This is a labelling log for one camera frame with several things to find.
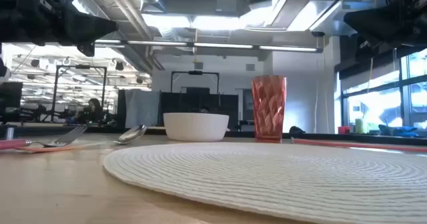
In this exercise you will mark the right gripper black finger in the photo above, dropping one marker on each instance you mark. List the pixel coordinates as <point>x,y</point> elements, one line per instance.
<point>370,24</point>

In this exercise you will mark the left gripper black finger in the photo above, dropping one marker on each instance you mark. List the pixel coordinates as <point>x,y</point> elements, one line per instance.
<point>86,49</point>
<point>86,29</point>

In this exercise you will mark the red drinking straw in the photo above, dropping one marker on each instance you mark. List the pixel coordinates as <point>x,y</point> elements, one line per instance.
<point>350,145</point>

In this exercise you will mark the red faceted plastic tumbler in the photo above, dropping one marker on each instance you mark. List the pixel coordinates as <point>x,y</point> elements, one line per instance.
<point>269,110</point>

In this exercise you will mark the white bowl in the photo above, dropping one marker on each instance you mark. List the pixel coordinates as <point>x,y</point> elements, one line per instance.
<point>196,127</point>

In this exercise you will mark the gray cloth panel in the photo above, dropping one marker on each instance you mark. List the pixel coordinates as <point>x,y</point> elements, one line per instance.
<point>141,109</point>

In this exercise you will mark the dark monitor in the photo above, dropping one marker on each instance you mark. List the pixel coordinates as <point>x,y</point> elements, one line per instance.
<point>10,99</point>

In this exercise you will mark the yellow-green roll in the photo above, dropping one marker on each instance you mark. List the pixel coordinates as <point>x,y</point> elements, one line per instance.
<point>360,126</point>

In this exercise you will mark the red container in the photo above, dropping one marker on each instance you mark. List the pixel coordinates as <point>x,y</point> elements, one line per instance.
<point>343,130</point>

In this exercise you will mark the blue bundle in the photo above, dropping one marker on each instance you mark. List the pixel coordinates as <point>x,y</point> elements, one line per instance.
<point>398,130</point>

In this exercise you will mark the black partition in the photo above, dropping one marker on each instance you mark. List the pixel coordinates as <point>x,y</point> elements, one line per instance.
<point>187,104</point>

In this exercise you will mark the long ceiling strip light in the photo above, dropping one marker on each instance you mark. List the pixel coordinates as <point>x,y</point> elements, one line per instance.
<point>220,45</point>

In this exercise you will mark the white round woven placemat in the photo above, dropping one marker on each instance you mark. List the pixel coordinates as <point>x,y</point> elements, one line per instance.
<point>267,177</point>

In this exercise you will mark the tall black frame rig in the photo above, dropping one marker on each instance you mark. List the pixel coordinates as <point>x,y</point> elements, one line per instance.
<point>55,94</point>

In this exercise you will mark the window with black frame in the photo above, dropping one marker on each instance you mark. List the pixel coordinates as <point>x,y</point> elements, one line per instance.
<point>405,84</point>

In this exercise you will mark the low black frame rig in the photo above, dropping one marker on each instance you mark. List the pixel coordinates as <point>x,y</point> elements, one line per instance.
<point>195,72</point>

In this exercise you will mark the short metal post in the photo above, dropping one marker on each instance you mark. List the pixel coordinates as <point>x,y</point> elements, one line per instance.
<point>10,132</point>

